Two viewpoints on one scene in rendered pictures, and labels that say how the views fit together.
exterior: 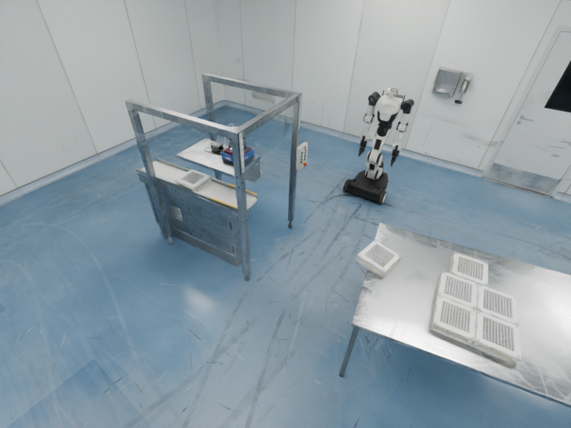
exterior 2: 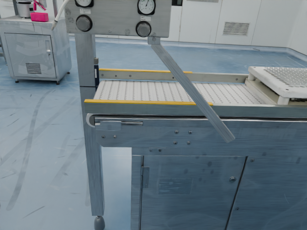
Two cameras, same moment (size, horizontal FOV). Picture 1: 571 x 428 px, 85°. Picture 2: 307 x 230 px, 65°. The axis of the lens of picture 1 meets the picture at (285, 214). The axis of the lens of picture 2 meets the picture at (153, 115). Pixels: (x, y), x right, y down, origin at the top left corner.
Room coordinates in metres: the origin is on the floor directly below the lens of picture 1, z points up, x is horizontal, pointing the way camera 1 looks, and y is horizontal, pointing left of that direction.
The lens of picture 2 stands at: (2.96, 0.13, 1.17)
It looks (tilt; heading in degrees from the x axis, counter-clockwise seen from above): 28 degrees down; 147
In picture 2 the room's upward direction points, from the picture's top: 4 degrees clockwise
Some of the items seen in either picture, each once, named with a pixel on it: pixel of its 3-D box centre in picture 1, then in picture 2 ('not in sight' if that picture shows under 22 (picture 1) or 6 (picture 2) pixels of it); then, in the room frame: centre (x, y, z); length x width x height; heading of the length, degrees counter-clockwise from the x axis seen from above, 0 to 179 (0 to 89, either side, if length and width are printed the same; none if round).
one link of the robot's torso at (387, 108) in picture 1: (389, 107); not in sight; (3.90, -1.25, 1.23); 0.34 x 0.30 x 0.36; 60
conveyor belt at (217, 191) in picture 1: (194, 185); (292, 105); (2.58, 0.94, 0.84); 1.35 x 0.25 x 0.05; 63
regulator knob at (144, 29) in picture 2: not in sight; (143, 27); (2.51, 0.38, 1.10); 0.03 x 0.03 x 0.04; 63
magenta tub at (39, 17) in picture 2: not in sight; (39, 17); (-0.23, 0.54, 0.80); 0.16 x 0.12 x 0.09; 60
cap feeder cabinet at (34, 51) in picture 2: not in sight; (39, 49); (-0.47, 0.51, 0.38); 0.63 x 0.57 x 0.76; 60
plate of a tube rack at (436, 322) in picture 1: (455, 317); not in sight; (1.16, -1.13, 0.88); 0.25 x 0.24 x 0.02; 154
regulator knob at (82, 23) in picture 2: not in sight; (82, 21); (2.45, 0.27, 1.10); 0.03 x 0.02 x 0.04; 63
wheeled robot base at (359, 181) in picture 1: (371, 178); not in sight; (3.88, -1.24, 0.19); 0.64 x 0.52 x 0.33; 150
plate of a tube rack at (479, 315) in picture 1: (497, 334); not in sight; (1.05, -1.35, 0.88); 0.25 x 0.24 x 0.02; 154
